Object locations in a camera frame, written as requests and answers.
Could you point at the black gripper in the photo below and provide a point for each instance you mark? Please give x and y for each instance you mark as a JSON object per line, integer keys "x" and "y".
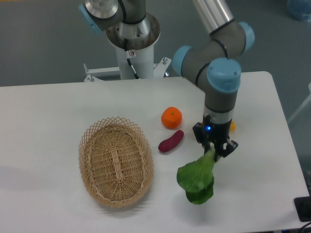
{"x": 218, "y": 134}

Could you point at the green leafy vegetable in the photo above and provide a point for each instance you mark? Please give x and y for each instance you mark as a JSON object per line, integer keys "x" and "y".
{"x": 196, "y": 178}

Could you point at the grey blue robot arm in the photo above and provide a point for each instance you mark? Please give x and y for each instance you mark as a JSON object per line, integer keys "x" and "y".
{"x": 212, "y": 68}

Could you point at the yellow bell pepper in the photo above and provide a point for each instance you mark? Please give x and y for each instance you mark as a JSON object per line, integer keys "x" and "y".
{"x": 232, "y": 126}

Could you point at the orange tangerine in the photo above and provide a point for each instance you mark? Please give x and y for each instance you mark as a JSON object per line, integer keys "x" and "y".
{"x": 171, "y": 118}

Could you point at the purple sweet potato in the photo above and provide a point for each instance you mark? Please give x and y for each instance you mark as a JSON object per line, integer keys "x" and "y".
{"x": 171, "y": 143}

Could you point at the woven wicker basket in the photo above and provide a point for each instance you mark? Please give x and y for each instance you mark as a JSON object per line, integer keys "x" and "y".
{"x": 115, "y": 162}

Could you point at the black device at table edge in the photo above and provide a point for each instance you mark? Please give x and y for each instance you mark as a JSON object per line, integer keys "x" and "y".
{"x": 303, "y": 208}

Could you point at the blue bag in corner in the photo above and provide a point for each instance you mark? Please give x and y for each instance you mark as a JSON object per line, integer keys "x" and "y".
{"x": 300, "y": 9}

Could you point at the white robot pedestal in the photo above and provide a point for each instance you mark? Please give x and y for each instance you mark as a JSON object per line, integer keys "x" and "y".
{"x": 134, "y": 45}

